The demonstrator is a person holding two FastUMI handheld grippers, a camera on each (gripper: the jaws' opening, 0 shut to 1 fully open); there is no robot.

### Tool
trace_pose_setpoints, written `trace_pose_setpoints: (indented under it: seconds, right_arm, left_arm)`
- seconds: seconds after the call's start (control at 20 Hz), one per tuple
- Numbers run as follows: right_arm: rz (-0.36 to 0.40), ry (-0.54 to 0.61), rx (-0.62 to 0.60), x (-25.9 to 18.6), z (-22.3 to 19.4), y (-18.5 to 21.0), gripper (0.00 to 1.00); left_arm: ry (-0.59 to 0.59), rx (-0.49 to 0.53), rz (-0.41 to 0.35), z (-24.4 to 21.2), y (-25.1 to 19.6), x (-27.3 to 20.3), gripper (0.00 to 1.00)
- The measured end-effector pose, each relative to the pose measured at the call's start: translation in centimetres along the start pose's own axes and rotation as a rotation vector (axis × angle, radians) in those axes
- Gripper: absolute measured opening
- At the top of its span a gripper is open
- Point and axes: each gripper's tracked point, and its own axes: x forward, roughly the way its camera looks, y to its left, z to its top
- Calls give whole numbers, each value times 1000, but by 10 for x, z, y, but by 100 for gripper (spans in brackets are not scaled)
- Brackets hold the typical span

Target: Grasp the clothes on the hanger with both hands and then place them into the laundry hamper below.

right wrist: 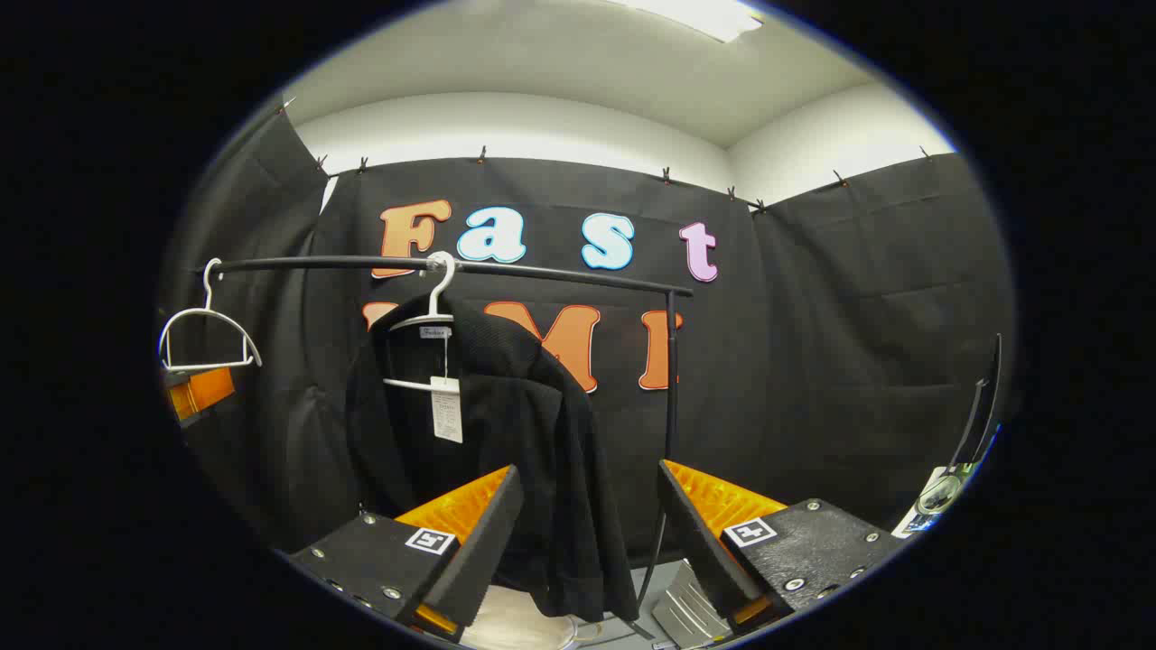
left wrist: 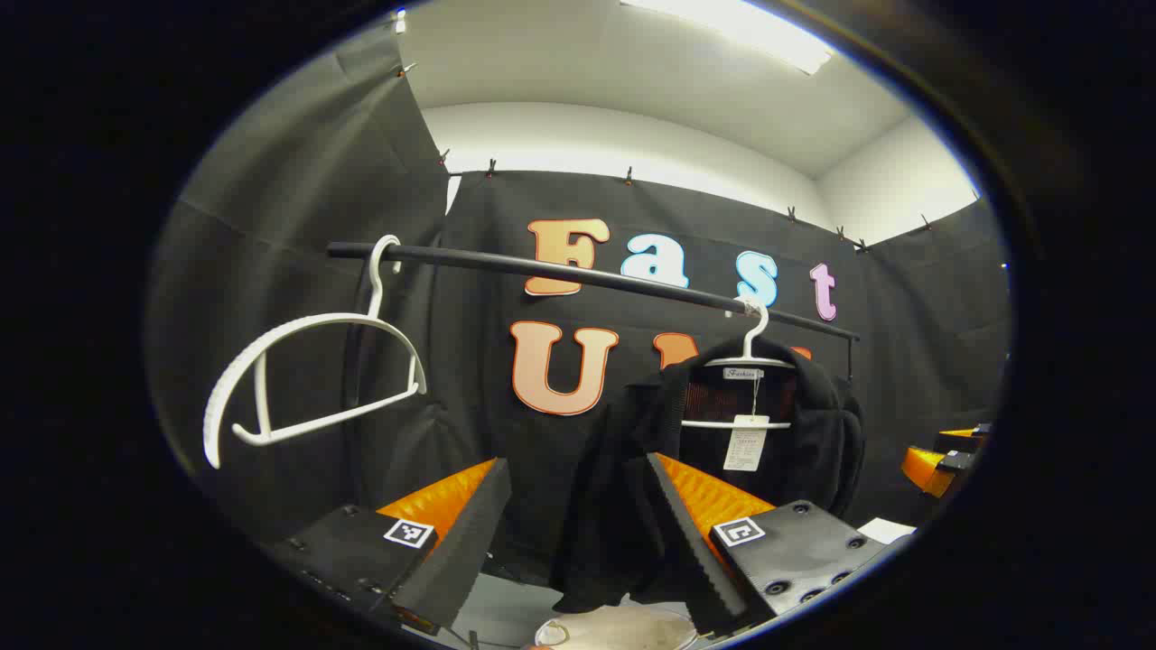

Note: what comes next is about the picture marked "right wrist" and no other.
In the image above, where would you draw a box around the white round-lens device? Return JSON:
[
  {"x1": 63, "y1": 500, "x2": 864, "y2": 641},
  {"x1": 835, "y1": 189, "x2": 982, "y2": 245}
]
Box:
[{"x1": 892, "y1": 465, "x2": 972, "y2": 540}]

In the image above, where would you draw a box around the white empty clothes hanger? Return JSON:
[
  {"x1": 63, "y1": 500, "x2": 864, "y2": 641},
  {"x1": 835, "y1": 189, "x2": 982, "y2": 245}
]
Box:
[{"x1": 158, "y1": 258, "x2": 264, "y2": 374}]

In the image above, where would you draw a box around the row of black cloth clips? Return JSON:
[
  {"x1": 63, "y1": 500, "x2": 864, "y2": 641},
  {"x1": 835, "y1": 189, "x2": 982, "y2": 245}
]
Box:
[{"x1": 275, "y1": 97, "x2": 936, "y2": 215}]

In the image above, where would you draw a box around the black thin frame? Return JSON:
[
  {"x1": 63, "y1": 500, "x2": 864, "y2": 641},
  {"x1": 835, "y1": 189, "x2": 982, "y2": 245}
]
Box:
[{"x1": 948, "y1": 334, "x2": 1003, "y2": 470}]

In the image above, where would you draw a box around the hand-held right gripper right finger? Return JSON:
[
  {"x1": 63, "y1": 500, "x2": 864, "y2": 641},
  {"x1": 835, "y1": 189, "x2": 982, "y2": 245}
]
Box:
[{"x1": 657, "y1": 459, "x2": 909, "y2": 633}]

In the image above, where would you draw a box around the black backdrop cloth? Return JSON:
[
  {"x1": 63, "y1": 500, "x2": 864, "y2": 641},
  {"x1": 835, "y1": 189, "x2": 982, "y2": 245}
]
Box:
[{"x1": 163, "y1": 108, "x2": 1017, "y2": 579}]

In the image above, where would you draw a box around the white laundry hamper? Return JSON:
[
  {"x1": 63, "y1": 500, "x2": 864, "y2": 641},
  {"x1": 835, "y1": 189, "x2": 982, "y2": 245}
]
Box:
[{"x1": 461, "y1": 585, "x2": 579, "y2": 650}]

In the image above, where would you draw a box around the black clothes rack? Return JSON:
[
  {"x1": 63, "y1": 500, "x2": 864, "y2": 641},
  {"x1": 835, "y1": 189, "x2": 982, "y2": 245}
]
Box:
[{"x1": 194, "y1": 255, "x2": 695, "y2": 642}]

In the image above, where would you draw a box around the black knit jacket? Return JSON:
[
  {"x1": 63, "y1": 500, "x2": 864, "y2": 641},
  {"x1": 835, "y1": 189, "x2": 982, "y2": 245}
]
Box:
[{"x1": 346, "y1": 293, "x2": 640, "y2": 624}]

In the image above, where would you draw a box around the silver ribbed metal panel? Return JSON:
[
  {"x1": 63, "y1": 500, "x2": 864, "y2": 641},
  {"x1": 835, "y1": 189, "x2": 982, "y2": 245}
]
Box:
[{"x1": 652, "y1": 560, "x2": 732, "y2": 649}]

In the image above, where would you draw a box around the ceiling light panel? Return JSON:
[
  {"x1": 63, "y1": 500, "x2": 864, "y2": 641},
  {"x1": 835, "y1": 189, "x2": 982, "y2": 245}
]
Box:
[{"x1": 614, "y1": 0, "x2": 767, "y2": 43}]

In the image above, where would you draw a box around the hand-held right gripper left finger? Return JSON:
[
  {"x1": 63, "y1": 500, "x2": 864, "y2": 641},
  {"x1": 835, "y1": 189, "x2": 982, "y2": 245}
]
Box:
[{"x1": 289, "y1": 465, "x2": 525, "y2": 644}]

